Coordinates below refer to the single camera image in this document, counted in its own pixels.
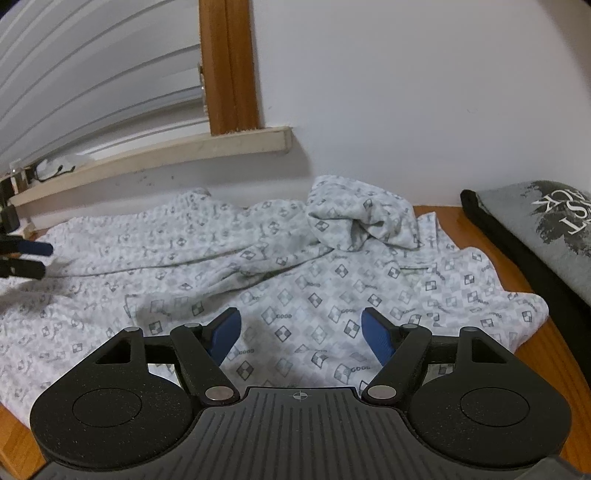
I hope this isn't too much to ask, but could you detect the black cable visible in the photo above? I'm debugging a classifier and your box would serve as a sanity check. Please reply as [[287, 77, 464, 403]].
[[32, 164, 75, 182]]

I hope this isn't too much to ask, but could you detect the beige window sill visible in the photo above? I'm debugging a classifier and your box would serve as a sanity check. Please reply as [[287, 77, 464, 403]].
[[9, 127, 294, 208]]

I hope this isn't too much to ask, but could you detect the grey printed t-shirt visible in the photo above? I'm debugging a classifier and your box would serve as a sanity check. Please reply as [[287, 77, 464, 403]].
[[478, 179, 591, 296]]

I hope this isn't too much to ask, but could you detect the blind bead chain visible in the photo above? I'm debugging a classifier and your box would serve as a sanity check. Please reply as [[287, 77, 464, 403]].
[[198, 62, 209, 117]]

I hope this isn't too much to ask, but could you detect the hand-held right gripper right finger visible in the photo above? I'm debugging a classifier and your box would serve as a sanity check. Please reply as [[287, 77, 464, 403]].
[[361, 308, 515, 408]]

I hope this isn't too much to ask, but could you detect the wooden window frame side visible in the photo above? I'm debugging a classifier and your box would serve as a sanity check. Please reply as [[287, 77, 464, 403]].
[[198, 0, 260, 136]]

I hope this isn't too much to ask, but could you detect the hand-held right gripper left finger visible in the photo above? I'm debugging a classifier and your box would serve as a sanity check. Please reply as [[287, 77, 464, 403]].
[[95, 308, 242, 407]]

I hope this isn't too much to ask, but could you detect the white patterned pajama top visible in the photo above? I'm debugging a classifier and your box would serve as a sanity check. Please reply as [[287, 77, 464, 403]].
[[0, 174, 550, 425]]

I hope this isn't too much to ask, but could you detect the grey window blind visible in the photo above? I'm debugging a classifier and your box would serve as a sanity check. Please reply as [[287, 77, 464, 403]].
[[0, 0, 211, 171]]

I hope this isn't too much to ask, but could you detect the clear plastic bag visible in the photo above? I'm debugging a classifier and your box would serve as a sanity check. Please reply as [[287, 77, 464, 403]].
[[34, 158, 75, 182]]

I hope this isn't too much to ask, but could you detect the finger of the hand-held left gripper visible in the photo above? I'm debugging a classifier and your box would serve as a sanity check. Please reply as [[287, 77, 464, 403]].
[[0, 259, 47, 280], [0, 237, 54, 257]]

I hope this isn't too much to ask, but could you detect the black folded cloth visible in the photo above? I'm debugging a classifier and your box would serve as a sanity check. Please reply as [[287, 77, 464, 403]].
[[460, 188, 591, 319]]

